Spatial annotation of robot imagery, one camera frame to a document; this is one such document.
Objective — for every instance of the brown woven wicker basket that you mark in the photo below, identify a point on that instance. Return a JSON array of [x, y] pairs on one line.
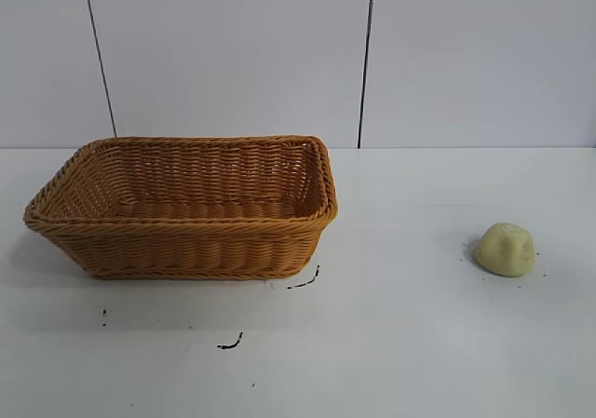
[[186, 250]]

